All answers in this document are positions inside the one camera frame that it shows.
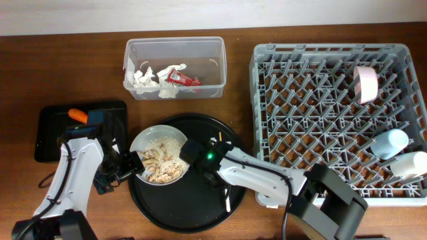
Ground orange carrot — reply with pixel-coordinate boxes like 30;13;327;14
68;108;88;124

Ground grey dishwasher rack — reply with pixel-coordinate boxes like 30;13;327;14
249;43;426;207

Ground grey plate with food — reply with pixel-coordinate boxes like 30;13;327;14
130;125;189;186

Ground light blue cup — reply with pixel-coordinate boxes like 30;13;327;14
370;129;409;160

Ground round black serving tray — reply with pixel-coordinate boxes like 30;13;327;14
129;113;246;233

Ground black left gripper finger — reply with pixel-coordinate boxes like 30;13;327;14
116;151;145;182
93;178;117;195

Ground white cup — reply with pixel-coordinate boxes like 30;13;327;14
390;151;426;180

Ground white plastic fork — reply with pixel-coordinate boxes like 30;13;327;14
224;186;231;213

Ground white napkin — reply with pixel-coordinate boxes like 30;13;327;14
133;63;187;99

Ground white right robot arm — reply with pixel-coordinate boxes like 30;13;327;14
179;139;368;239

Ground clear plastic waste bin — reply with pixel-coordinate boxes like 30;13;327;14
123;37;227;100

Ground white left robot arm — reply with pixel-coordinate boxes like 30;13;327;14
11;109;145;239

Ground black rectangular tray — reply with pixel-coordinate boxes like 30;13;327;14
34;101;127;163

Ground red snack wrapper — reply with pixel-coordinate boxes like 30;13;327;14
167;69;201;87

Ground pink bowl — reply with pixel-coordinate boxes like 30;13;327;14
353;66;378;105

